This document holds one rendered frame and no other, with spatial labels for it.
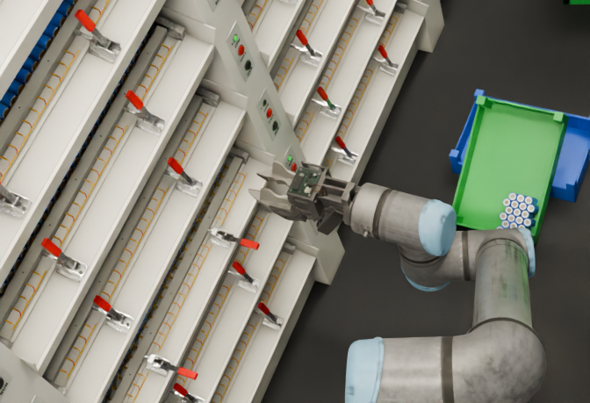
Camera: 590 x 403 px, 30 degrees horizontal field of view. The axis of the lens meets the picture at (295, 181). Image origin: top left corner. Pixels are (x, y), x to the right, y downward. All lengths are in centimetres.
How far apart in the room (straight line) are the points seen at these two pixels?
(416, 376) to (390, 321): 113
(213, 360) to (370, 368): 82
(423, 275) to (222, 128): 44
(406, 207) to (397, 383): 52
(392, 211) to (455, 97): 98
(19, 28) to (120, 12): 26
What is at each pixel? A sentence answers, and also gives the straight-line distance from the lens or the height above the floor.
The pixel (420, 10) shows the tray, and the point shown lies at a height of 17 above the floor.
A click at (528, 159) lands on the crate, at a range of 260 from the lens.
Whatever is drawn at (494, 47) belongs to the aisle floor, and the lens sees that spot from 290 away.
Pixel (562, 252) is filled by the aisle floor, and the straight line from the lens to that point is 258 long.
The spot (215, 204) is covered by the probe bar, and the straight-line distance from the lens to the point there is 208.
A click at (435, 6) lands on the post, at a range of 286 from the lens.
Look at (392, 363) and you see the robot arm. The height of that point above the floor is 99.
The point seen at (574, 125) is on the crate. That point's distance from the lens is 273.
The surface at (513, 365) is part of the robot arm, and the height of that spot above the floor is 96.
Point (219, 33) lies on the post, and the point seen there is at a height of 93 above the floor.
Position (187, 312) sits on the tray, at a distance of 204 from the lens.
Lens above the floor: 229
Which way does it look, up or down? 56 degrees down
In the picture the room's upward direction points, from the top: 25 degrees counter-clockwise
